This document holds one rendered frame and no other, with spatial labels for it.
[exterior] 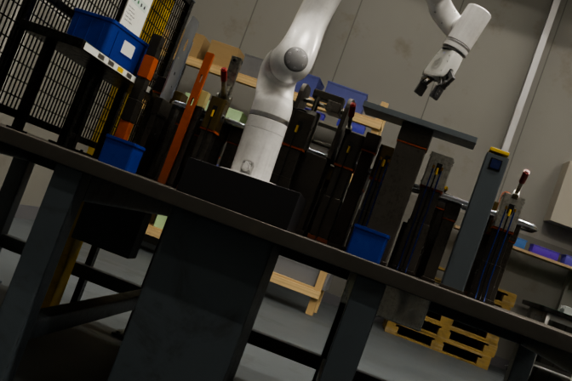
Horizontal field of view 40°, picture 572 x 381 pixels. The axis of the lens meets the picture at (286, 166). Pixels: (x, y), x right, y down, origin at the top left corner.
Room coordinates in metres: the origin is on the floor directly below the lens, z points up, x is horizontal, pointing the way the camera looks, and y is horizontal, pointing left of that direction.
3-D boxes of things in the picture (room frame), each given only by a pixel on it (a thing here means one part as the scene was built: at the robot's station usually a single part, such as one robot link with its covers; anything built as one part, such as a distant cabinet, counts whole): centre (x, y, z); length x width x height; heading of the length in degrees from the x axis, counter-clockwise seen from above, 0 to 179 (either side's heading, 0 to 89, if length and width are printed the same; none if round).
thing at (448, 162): (2.64, -0.48, 0.90); 0.13 x 0.08 x 0.41; 169
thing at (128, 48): (2.80, 0.74, 1.10); 0.30 x 0.17 x 0.13; 163
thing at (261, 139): (2.34, 0.09, 0.89); 0.19 x 0.19 x 0.18
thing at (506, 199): (2.59, -0.74, 0.88); 0.12 x 0.07 x 0.36; 169
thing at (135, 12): (3.17, 0.79, 1.30); 0.23 x 0.02 x 0.31; 169
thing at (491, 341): (9.08, -2.27, 0.43); 1.22 x 0.84 x 0.87; 84
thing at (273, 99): (2.37, 0.11, 1.10); 0.19 x 0.12 x 0.24; 13
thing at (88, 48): (2.86, 0.73, 1.02); 0.90 x 0.22 x 0.03; 169
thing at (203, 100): (2.86, 0.37, 0.88); 0.04 x 0.04 x 0.37; 79
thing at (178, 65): (3.03, 0.52, 1.17); 0.12 x 0.01 x 0.34; 169
